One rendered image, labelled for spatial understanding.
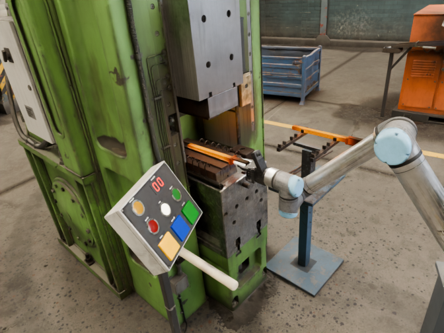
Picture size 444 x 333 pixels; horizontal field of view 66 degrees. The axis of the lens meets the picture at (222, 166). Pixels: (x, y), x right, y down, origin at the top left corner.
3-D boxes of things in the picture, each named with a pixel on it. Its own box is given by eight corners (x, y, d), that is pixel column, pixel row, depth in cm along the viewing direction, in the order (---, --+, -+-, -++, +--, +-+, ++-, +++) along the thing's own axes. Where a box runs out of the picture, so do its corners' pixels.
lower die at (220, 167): (242, 168, 185) (241, 154, 181) (217, 184, 172) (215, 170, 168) (189, 148, 211) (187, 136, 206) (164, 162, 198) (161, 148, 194)
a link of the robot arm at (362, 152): (408, 102, 130) (291, 180, 178) (402, 112, 121) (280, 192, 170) (429, 125, 130) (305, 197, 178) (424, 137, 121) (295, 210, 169)
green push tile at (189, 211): (199, 213, 143) (189, 199, 140) (193, 224, 136) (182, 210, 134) (196, 214, 144) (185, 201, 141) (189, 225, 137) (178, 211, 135)
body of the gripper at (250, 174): (244, 180, 170) (263, 188, 163) (243, 165, 166) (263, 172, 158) (253, 173, 175) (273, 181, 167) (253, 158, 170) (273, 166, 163)
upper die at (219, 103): (238, 105, 167) (236, 86, 163) (209, 118, 155) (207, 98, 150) (181, 92, 193) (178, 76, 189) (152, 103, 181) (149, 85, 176)
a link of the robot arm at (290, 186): (293, 202, 152) (295, 184, 147) (270, 193, 159) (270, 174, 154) (304, 193, 158) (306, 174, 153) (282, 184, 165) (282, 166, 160)
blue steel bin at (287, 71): (320, 89, 575) (323, 45, 540) (303, 105, 518) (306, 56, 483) (256, 83, 635) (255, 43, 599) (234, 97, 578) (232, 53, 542)
